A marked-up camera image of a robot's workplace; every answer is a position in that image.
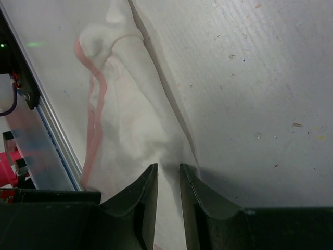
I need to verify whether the aluminium mounting rail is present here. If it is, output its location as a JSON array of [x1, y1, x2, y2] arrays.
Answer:
[[1, 1, 86, 191]]

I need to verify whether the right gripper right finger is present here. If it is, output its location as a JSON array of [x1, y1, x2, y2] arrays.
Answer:
[[180, 164, 332, 249]]

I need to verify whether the pink object below table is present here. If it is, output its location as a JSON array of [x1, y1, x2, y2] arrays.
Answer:
[[0, 152, 18, 188]]

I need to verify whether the white pink-trimmed underwear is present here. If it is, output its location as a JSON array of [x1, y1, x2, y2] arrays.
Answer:
[[75, 1, 196, 249]]

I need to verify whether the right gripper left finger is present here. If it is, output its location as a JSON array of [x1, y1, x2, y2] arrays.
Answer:
[[1, 164, 158, 249]]

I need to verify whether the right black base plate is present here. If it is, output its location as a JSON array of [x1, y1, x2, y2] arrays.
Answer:
[[1, 11, 41, 116]]

